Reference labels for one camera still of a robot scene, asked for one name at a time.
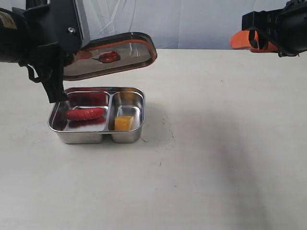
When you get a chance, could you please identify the dark transparent lunch box lid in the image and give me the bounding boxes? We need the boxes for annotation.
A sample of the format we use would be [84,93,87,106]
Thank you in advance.
[63,32,157,81]

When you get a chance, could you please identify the stainless steel lunch box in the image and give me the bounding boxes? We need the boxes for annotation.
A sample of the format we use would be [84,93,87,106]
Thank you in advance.
[48,87,145,144]

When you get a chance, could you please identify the red toy sausage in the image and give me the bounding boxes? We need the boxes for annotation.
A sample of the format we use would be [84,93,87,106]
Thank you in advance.
[65,107,105,121]

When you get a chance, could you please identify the yellow toy cheese wedge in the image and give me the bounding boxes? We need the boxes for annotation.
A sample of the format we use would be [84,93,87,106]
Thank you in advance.
[114,115,134,131]

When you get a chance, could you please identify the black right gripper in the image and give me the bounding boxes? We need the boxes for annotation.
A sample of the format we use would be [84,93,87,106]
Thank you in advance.
[230,0,307,58]

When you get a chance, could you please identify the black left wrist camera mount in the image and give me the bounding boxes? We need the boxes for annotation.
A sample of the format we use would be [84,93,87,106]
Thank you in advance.
[24,0,90,53]

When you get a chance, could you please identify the grey-blue backdrop cloth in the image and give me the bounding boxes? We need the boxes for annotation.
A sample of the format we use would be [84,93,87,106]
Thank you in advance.
[83,0,286,49]

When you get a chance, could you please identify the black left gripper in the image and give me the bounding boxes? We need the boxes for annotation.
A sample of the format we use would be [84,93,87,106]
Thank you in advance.
[19,10,78,103]

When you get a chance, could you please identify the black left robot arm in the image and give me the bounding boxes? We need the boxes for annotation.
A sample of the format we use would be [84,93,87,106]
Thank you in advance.
[0,0,90,103]

